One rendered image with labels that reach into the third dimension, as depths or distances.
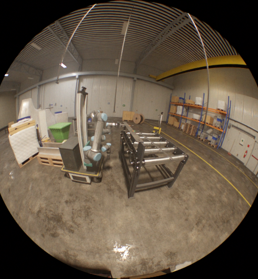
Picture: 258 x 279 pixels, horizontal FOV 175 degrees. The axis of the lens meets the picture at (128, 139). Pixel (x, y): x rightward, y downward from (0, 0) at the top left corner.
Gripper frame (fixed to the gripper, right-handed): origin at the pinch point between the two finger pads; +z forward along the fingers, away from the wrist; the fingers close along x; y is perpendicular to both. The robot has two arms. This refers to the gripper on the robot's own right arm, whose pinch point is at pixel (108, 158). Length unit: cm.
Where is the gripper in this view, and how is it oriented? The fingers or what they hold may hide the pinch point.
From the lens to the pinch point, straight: 176.8
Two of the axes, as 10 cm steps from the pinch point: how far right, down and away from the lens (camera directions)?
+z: -1.0, 9.2, 3.8
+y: -9.9, -0.7, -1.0
